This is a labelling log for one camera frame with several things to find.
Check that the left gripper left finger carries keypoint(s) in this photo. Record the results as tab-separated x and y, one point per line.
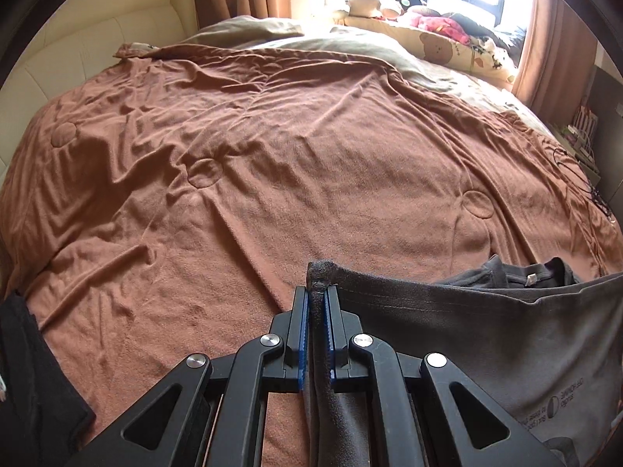
209	411

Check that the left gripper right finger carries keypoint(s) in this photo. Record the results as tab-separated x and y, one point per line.
423	411

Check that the grey t-shirt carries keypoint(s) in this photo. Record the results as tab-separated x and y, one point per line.
544	344

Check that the brown bed blanket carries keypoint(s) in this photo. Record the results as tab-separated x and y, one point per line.
172	203

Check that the white bedside table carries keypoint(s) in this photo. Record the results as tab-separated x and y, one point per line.
571	139

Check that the beige green bed sheet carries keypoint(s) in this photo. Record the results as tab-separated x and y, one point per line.
246	32

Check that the bear print pillow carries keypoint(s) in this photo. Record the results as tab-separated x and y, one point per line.
480	58

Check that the brown curtain right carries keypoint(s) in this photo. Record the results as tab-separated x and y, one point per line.
558	56

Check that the red pink plush toy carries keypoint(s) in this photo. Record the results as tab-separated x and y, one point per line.
439	25

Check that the cream padded headboard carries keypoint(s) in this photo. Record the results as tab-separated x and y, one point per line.
78	42

